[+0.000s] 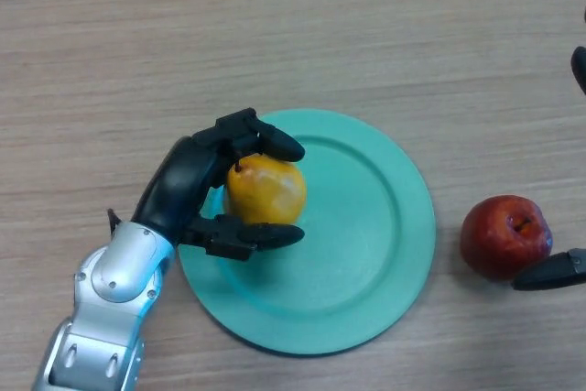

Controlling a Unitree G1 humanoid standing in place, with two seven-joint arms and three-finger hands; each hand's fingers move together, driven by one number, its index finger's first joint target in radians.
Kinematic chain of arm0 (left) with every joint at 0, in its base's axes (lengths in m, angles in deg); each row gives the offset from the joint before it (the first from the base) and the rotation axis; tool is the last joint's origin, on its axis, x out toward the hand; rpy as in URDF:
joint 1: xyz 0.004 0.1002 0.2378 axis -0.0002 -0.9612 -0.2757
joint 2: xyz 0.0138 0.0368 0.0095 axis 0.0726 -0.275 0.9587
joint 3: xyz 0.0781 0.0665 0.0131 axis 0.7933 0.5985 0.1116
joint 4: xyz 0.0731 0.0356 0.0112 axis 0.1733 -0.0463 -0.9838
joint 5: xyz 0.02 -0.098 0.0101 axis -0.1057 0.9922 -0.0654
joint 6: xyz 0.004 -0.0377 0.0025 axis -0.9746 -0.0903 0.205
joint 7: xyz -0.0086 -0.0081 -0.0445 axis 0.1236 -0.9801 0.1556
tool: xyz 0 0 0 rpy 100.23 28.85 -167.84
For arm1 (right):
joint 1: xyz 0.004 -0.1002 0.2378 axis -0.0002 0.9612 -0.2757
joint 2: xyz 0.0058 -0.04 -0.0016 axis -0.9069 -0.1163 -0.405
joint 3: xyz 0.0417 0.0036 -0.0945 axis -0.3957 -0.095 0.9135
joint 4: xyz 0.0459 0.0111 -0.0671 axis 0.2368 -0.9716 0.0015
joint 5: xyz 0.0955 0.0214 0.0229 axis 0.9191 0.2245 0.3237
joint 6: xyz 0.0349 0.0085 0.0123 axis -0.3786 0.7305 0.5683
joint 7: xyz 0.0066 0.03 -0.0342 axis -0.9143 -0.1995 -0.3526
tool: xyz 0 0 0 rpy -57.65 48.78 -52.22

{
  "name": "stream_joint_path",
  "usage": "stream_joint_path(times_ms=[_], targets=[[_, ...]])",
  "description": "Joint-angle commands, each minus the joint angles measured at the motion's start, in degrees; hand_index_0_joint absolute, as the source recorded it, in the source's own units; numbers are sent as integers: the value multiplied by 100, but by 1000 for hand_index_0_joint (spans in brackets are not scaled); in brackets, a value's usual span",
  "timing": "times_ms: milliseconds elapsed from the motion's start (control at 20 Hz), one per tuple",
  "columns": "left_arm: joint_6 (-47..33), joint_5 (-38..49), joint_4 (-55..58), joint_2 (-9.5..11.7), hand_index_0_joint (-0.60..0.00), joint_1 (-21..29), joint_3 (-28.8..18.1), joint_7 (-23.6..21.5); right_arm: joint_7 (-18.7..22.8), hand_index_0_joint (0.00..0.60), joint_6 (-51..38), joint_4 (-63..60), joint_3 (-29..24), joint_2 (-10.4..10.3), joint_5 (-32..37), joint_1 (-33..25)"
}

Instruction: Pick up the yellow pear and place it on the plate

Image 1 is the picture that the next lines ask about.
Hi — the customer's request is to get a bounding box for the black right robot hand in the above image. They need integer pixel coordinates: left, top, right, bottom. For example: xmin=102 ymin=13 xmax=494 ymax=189
xmin=511 ymin=8 xmax=586 ymax=291

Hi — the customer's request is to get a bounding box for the red apple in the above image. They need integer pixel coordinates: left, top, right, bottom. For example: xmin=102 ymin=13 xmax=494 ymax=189
xmin=460 ymin=194 xmax=554 ymax=282

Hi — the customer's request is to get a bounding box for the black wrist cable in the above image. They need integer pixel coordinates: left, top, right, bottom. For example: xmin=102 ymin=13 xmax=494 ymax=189
xmin=106 ymin=208 xmax=124 ymax=234

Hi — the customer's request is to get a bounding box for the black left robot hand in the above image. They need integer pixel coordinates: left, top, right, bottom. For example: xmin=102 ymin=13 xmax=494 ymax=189
xmin=131 ymin=107 xmax=307 ymax=263

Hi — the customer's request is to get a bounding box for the green round plate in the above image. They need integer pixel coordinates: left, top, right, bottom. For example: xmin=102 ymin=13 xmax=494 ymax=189
xmin=177 ymin=109 xmax=437 ymax=356

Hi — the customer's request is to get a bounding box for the yellow pear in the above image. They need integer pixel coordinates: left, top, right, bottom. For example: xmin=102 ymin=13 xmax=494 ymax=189
xmin=226 ymin=155 xmax=308 ymax=226

